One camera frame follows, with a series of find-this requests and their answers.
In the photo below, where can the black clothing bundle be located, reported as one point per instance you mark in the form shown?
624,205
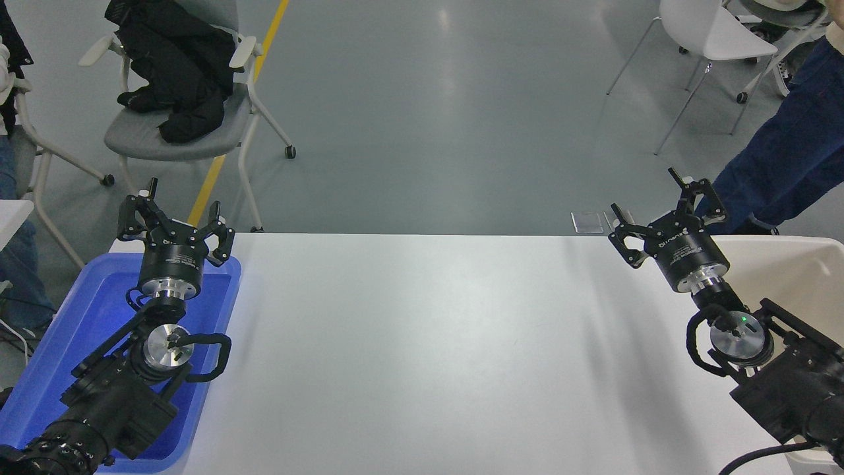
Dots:
178,59

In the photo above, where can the large pale plastic bin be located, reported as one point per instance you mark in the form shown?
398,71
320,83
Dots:
791,270

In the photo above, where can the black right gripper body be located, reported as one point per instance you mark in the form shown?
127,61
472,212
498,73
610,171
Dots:
686,251

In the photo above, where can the person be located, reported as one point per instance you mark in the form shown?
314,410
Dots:
786,76
784,158
16,264

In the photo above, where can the metal floor plate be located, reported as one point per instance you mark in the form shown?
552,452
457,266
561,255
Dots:
587,222
610,216

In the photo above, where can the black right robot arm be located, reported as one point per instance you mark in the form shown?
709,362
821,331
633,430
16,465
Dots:
784,382

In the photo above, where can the white shell chair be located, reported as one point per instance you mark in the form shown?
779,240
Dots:
699,26

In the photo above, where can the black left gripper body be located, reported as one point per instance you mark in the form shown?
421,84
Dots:
173,258

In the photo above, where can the grey seat white frame chair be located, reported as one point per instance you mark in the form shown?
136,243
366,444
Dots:
132,142

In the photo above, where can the grey padded chair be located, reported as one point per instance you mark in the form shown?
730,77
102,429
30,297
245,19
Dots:
778,10

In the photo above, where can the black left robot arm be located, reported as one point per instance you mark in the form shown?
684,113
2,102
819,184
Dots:
112,402

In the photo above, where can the blue plastic tray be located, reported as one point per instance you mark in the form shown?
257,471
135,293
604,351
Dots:
86,310

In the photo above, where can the small white table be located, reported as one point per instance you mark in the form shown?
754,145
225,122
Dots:
12,218

